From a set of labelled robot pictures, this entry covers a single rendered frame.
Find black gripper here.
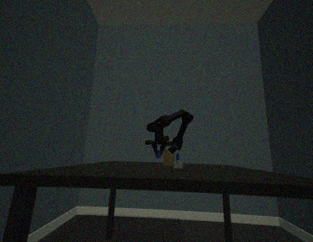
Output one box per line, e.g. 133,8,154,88
145,133,173,156

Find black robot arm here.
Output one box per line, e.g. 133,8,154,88
147,109,193,154

